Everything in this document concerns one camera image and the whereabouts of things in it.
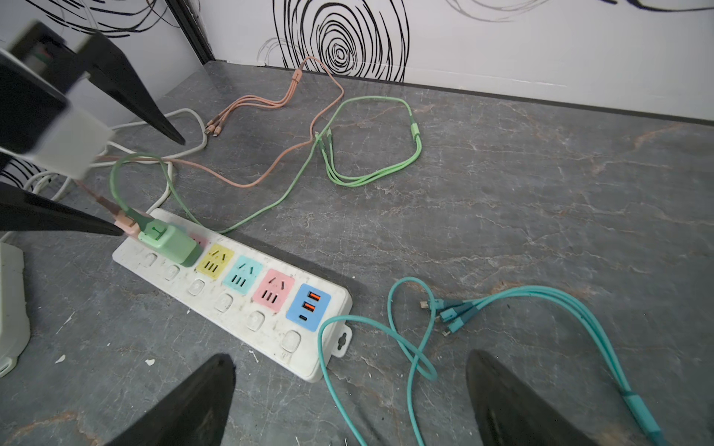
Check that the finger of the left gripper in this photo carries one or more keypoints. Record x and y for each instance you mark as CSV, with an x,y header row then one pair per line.
x,y
110,70
22,211

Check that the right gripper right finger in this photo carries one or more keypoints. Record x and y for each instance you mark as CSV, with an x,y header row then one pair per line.
x,y
509,412

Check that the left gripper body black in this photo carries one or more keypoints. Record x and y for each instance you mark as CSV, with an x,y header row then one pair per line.
x,y
39,122

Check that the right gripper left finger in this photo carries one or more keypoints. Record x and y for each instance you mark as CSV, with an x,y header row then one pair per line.
x,y
194,413

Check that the white multicolour power strip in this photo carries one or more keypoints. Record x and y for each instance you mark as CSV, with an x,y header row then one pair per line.
x,y
289,313

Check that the light green charger plug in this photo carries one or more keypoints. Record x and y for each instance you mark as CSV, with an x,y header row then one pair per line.
x,y
171,242

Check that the white blue power strip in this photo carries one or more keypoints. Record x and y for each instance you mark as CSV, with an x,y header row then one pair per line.
x,y
15,323

